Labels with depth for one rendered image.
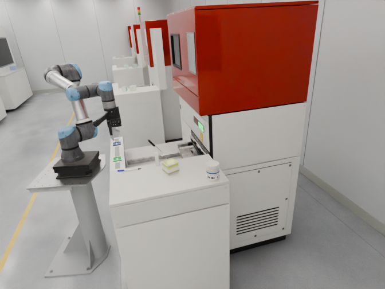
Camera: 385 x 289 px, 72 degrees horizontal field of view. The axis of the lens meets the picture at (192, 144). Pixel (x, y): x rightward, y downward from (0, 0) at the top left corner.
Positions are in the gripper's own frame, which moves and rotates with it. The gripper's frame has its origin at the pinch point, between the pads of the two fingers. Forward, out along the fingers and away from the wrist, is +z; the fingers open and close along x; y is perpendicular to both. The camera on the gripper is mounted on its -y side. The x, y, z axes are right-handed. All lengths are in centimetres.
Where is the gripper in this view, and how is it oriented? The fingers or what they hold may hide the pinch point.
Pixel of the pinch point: (112, 139)
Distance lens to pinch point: 172.9
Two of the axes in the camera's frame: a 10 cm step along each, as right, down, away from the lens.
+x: -2.7, -3.8, 8.8
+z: 0.6, 9.1, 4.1
